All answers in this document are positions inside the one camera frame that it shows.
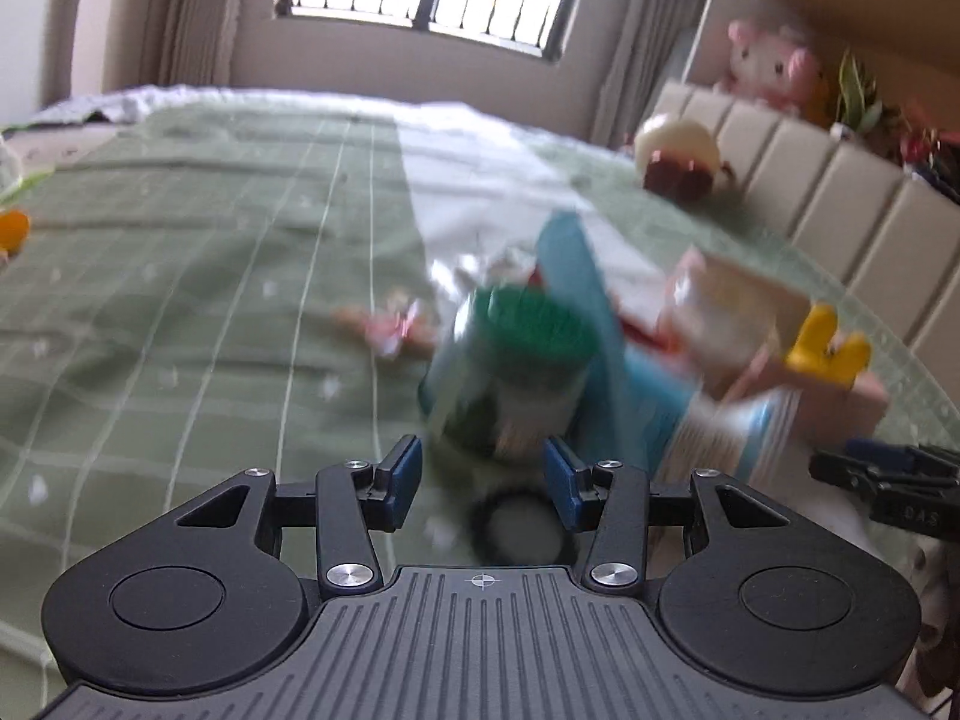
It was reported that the pink cardboard box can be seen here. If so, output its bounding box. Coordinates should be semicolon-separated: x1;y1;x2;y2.
658;247;889;447

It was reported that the green white bedsheet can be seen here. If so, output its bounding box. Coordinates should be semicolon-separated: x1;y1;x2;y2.
2;94;958;718

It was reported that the pink plush toy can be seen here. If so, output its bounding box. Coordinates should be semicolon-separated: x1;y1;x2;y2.
713;20;823;117

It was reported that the green lidded jar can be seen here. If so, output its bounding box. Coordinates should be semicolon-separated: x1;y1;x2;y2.
418;284;599;466

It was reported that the beige curtain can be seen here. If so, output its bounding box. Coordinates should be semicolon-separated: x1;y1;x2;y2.
589;0;706;146

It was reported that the cream round plush toy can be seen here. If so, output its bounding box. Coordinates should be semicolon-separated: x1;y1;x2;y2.
625;114;737;205

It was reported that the potted plant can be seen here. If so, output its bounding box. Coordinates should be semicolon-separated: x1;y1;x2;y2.
832;49;901;140

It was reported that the orange toy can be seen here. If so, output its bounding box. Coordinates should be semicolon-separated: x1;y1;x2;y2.
0;210;31;257

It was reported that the blue face mask pack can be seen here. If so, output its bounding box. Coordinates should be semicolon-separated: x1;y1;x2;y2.
535;211;799;486

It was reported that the beige padded headboard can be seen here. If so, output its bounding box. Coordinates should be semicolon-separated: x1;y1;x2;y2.
652;82;958;398

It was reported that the red flower plant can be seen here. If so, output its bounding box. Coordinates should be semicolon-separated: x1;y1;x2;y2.
900;101;960;205

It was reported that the beige lidded jar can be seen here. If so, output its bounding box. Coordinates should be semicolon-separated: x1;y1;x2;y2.
469;488;576;566

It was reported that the pink lace scrunchie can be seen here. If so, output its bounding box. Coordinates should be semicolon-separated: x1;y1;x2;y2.
334;291;439;359

